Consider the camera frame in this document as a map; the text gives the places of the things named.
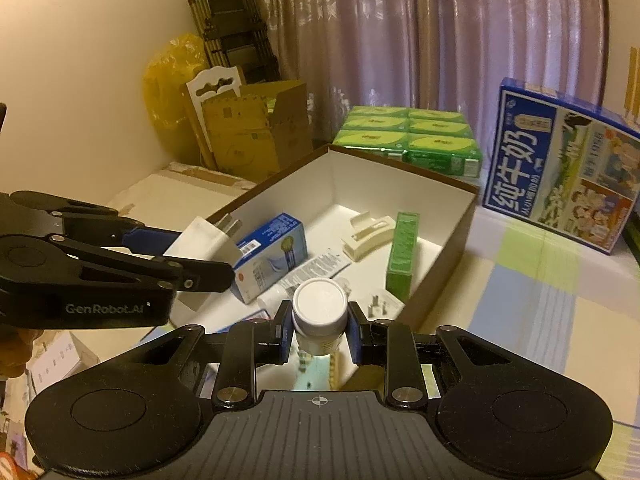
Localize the white pill bottle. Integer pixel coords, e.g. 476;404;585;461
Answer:
291;277;350;357

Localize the white plug adapter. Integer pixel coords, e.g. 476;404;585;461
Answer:
366;289;406;319

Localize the pink patterned curtain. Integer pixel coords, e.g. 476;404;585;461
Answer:
249;0;612;152

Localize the blue milk carton case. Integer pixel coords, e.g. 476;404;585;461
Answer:
482;77;640;257

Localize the white cardboard package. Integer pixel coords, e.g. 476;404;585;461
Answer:
27;329;101;397

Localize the green drink carton pack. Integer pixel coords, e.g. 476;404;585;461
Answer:
332;105;484;177

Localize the large taped cardboard carton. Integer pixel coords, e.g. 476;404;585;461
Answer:
99;162;259;222

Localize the open cardboard box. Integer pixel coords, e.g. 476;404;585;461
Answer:
202;79;315;181

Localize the white ornate cutout board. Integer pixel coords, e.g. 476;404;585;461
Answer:
182;65;246;172

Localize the white ointment tube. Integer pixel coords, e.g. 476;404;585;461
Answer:
257;247;351;312

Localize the white plastic holder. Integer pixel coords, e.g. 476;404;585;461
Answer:
341;212;395;263

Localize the checked tablecloth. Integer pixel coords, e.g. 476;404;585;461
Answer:
414;209;640;480

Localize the yellow plastic bag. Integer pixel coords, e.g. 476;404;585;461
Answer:
142;33;211;167

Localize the white charger cube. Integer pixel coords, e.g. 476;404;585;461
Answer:
164;214;246;312

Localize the green medicine box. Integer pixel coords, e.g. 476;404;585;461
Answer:
384;211;421;297

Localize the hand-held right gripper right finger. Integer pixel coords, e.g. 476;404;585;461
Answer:
347;301;507;408

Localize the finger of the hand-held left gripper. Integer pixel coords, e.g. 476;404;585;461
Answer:
47;234;237;293
9;191;184;258

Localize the brown cardboard box white inside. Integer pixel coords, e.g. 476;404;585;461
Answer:
204;143;480;334

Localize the brown wooden panel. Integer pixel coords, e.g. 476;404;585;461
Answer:
623;45;640;127

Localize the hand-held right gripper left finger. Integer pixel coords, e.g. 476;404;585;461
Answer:
142;299;294;409

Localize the person's left hand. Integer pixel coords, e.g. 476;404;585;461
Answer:
0;329;42;381

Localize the folded step ladder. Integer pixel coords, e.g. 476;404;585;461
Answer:
187;0;282;86

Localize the blue medicine box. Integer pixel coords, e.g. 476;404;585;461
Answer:
230;212;309;305

